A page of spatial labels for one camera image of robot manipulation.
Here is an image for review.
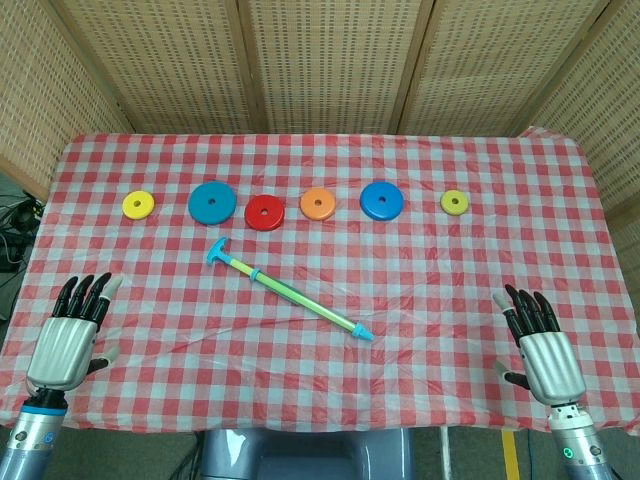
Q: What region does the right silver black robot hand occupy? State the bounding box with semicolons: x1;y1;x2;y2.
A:
492;283;587;406

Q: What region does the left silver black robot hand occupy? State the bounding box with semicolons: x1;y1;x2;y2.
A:
25;272;124;392

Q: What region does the green stacking rod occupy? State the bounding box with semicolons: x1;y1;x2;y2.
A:
249;268;375;343

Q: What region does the white table leg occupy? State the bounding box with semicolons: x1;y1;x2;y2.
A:
439;428;452;480

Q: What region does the small yellow disc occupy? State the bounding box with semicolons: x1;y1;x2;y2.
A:
122;190;156;221

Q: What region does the small olive-yellow disc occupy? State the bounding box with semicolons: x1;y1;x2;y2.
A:
439;189;470;218

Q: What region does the large teal disc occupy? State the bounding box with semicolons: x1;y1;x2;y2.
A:
188;180;238;225

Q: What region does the red white checkered tablecloth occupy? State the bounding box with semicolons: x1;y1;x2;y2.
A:
0;124;640;434

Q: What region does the large blue disc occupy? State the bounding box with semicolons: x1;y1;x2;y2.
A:
359;181;405;222

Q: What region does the red disc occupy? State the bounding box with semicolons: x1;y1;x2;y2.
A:
244;194;286;232

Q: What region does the woven rattan screen panel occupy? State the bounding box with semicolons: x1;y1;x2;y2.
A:
0;0;132;199
47;0;264;135
389;0;619;137
234;0;437;135
514;0;640;221

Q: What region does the grey-blue robot torso base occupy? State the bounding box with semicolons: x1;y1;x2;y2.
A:
198;428;417;480

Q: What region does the orange disc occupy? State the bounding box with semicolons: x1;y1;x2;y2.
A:
299;188;337;222

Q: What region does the black floor cable bundle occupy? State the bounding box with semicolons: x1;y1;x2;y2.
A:
0;192;45;301

